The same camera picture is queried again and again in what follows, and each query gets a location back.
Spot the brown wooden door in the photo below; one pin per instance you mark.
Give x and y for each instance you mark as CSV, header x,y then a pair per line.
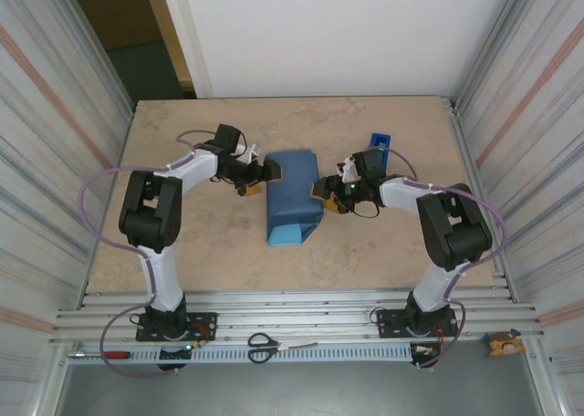
x,y
114,10

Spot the black electronics module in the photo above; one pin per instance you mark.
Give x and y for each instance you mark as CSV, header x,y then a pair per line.
x,y
173,354
424,351

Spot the tan wooden door frame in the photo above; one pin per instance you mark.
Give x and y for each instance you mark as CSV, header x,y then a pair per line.
x,y
170,37

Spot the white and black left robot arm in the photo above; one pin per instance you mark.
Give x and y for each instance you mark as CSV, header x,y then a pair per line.
x,y
191,169

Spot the aluminium rail frame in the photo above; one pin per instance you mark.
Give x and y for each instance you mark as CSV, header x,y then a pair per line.
x,y
296,306

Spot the blue tape dispenser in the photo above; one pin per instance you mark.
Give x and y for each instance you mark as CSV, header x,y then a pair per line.
x,y
374,138

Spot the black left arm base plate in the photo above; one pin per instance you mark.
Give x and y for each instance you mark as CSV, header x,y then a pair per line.
x,y
205,320

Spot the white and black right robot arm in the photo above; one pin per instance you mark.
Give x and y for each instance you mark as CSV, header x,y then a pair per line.
x,y
406,197

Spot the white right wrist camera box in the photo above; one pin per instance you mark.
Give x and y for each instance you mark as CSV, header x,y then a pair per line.
x,y
349,169

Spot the blue wrapping paper sheet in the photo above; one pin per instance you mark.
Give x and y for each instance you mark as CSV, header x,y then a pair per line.
x,y
292,188

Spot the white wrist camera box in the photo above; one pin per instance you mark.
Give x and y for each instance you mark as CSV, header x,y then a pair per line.
x,y
349,169
250,153

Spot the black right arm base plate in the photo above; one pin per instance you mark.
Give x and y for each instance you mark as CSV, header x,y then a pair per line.
x,y
388,325

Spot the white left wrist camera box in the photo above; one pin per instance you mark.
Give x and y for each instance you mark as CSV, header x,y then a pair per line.
x,y
250,153

